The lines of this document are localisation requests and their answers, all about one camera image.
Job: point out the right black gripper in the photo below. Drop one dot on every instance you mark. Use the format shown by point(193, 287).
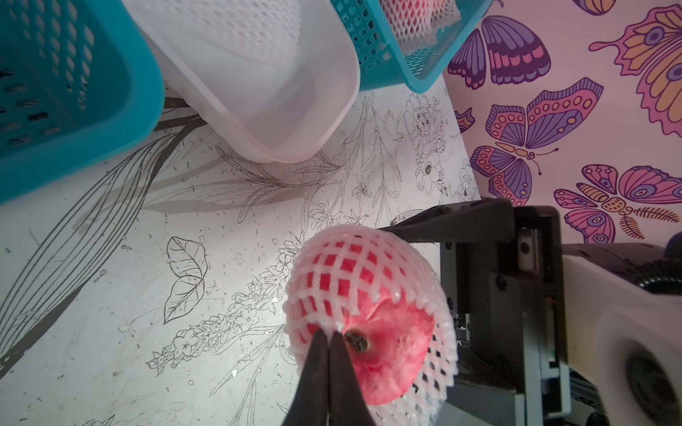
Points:
point(503, 274)

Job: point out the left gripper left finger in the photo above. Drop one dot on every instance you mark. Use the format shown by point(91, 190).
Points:
point(310, 406)

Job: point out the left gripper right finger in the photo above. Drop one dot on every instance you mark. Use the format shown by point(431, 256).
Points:
point(346, 404)

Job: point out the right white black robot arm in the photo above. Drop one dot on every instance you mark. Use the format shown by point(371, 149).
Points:
point(623, 312)

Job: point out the right teal plastic basket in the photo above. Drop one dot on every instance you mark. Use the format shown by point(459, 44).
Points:
point(385, 62)

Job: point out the teal plastic basket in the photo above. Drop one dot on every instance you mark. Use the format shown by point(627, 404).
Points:
point(79, 84)
point(385, 62)

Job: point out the netted apple in basket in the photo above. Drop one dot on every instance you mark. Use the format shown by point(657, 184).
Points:
point(415, 21)

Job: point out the white plastic tray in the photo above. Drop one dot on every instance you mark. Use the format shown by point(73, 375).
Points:
point(267, 112)

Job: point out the left teal plastic basket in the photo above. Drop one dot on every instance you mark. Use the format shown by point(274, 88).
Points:
point(79, 84)

